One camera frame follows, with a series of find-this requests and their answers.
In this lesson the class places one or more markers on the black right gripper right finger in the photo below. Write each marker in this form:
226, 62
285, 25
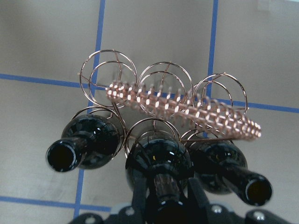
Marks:
197, 202

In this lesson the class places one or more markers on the copper wire bottle basket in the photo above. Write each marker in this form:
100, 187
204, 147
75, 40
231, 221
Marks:
205, 114

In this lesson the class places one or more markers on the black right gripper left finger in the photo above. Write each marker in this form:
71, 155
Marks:
139, 199

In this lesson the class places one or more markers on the dark wine bottle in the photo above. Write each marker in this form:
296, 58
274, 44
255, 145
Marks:
87, 142
222, 169
166, 165

